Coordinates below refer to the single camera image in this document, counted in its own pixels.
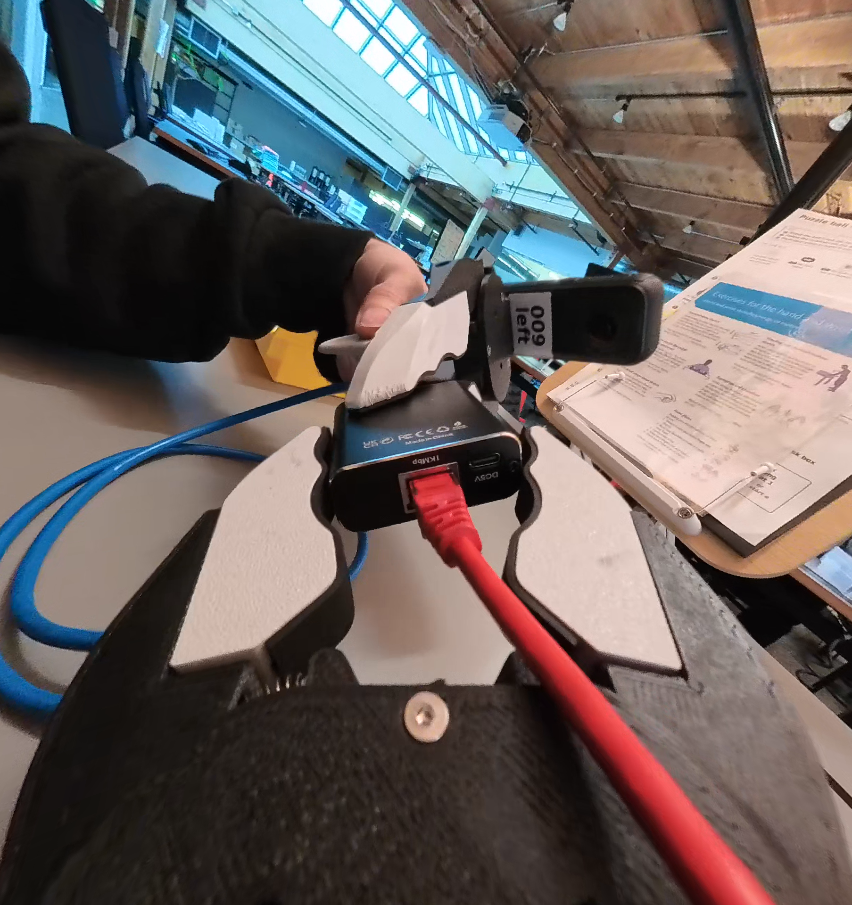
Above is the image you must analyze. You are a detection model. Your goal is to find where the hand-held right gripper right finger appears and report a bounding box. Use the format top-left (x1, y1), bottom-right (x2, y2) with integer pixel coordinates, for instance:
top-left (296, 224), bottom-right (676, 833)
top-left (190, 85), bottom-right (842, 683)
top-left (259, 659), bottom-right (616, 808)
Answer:
top-left (502, 424), bottom-right (685, 675)

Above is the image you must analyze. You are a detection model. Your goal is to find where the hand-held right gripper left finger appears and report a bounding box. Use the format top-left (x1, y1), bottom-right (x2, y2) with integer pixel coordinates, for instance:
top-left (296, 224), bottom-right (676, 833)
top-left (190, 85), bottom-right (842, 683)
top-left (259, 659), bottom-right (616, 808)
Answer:
top-left (169, 424), bottom-right (357, 674)

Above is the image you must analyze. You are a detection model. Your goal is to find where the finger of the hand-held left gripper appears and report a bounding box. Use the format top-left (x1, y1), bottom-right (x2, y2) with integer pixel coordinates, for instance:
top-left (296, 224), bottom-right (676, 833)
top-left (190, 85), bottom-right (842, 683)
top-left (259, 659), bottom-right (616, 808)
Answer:
top-left (344, 290), bottom-right (474, 412)

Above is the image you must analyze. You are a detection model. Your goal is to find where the black network splitter box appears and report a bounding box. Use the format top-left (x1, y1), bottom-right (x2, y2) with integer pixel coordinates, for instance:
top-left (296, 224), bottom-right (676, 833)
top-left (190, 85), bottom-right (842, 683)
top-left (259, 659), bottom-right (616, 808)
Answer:
top-left (327, 382), bottom-right (526, 533)

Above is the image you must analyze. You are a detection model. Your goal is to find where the red network cable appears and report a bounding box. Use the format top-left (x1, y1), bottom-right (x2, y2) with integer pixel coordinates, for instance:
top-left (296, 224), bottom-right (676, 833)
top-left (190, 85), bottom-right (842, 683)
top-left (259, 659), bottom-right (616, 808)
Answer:
top-left (406, 472), bottom-right (777, 905)

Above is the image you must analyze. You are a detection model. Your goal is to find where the person's left forearm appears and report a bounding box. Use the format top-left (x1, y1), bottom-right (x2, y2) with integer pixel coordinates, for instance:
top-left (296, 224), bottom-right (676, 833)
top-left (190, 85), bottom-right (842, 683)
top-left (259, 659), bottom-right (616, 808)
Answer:
top-left (0, 120), bottom-right (375, 363)

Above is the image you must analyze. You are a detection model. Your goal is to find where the grey desk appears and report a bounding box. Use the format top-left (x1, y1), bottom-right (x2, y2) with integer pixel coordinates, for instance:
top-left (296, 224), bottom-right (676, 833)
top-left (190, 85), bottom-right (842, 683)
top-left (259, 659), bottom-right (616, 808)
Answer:
top-left (0, 332), bottom-right (852, 905)

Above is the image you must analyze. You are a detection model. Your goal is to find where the person's left hand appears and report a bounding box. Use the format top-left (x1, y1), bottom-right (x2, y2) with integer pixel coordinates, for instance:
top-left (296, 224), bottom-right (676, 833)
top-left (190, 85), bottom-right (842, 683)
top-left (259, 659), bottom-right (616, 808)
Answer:
top-left (343, 239), bottom-right (428, 340)

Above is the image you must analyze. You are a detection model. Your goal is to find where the page holder ledge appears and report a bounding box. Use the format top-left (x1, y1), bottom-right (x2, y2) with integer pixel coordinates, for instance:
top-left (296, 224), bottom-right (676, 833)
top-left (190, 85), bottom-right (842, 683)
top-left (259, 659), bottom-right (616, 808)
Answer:
top-left (552, 371), bottom-right (777, 537)

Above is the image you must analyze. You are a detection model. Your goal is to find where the ceiling-mounted grey unit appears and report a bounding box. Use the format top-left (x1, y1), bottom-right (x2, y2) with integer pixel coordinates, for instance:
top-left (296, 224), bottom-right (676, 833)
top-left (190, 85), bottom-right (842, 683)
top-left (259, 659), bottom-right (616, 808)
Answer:
top-left (479, 90), bottom-right (534, 151)

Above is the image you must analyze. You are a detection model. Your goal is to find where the printed instruction sheet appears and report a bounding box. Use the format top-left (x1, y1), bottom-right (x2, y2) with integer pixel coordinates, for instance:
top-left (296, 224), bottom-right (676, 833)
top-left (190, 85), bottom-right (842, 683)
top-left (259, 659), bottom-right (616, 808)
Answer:
top-left (547, 208), bottom-right (852, 549)

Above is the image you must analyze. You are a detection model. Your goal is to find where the black pole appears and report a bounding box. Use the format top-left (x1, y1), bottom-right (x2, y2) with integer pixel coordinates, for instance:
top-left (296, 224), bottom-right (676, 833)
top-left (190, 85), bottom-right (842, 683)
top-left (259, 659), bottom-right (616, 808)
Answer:
top-left (751, 106), bottom-right (852, 245)

